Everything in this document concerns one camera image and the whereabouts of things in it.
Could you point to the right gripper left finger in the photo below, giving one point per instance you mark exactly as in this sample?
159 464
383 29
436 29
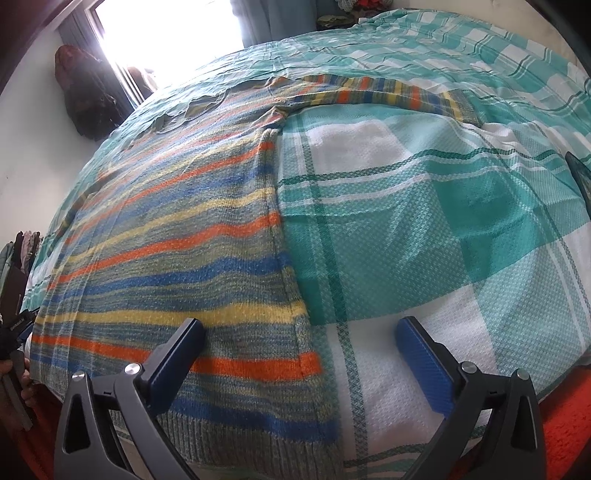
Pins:
167 366

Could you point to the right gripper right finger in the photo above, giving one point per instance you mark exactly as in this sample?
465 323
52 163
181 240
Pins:
432 364

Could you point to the striped knit sweater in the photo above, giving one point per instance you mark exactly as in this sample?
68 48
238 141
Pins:
181 221

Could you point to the pile of folded clothes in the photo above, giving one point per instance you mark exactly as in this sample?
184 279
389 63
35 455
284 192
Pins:
20 253

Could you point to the clothes heap by curtain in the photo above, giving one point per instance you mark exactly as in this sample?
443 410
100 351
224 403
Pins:
346 13

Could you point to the person's left hand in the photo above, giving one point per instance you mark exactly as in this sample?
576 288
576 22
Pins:
16 414

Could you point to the orange fuzzy rug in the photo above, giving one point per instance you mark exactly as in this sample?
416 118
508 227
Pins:
565 414

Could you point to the teal plaid bed cover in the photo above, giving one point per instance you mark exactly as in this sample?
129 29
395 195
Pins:
479 230

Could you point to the dark hanging bag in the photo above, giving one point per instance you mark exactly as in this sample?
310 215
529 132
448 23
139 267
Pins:
90 100

